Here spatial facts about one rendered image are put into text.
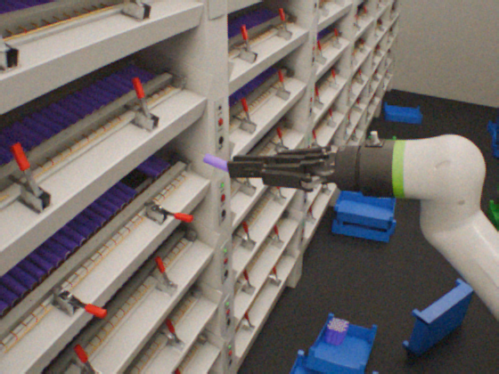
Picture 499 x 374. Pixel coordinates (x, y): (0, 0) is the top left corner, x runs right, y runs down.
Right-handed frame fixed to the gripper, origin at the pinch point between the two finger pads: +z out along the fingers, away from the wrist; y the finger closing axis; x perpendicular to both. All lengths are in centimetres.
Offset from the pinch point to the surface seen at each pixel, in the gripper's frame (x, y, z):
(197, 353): 62, -5, 32
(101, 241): 3.8, 21.3, 19.5
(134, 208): 3.6, 10.6, 19.8
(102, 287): 8.4, 27.5, 16.3
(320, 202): 82, -125, 34
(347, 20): -2, -151, 16
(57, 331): 8.3, 38.5, 16.4
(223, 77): -12.2, -17.7, 11.5
